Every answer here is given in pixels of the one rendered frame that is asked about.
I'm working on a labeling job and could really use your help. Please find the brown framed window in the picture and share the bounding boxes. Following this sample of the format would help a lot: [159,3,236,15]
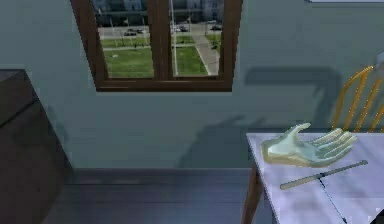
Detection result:
[69,0,244,93]

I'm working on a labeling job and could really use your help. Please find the dark brown cupboard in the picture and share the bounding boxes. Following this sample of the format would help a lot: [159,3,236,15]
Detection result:
[0,68,74,224]

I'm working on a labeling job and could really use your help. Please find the pale green hand sculpture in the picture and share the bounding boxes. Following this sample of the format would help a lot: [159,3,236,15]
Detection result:
[259,122,359,169]

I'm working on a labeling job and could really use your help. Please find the white table with brown legs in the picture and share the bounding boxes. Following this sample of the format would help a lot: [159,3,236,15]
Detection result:
[240,131,384,224]

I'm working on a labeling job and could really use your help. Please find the yellow wooden chair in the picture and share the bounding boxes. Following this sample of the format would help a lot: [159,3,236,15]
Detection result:
[331,65,384,134]

